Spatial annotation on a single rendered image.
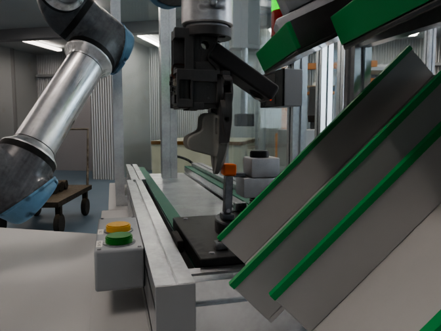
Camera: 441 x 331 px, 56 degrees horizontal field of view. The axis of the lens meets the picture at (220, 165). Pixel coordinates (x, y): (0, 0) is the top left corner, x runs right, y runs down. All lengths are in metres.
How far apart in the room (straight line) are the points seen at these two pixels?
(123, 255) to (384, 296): 0.41
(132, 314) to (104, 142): 8.11
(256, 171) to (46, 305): 0.38
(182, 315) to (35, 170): 0.47
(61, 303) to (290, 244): 0.48
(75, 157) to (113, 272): 10.09
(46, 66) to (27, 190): 11.25
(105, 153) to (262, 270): 8.44
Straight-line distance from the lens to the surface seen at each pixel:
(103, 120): 8.71
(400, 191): 0.31
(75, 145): 10.74
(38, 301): 0.75
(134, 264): 0.62
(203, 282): 0.49
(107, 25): 1.04
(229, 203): 0.64
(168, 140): 1.68
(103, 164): 8.76
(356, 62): 0.48
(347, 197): 0.32
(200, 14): 0.61
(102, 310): 0.68
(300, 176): 0.44
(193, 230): 0.66
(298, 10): 0.35
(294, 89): 0.81
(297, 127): 0.87
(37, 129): 0.90
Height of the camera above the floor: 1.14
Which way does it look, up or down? 6 degrees down
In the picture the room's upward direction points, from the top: straight up
